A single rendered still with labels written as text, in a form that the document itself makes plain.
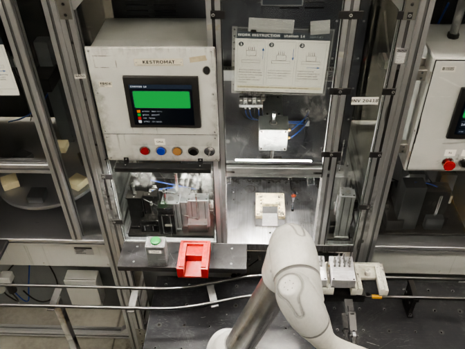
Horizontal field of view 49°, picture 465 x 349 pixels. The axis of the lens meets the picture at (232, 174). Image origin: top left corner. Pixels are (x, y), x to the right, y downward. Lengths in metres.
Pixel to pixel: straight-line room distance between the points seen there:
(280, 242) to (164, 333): 0.93
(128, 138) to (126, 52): 0.35
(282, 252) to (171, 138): 0.65
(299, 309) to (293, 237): 0.23
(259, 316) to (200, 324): 0.65
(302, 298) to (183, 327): 1.01
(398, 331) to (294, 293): 1.06
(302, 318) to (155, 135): 0.87
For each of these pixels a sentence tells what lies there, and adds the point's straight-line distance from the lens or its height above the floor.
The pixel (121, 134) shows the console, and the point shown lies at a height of 1.49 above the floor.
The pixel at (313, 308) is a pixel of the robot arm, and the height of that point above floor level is 1.45.
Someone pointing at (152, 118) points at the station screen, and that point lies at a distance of 1.79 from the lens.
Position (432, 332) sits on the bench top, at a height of 0.68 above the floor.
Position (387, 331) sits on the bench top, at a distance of 2.31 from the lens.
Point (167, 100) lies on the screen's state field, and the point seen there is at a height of 1.65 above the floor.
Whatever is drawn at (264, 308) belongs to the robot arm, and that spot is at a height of 1.24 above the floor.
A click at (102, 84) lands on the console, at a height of 1.70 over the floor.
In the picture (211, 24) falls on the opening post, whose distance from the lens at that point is 1.63.
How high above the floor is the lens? 2.56
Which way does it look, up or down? 40 degrees down
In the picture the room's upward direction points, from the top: 1 degrees counter-clockwise
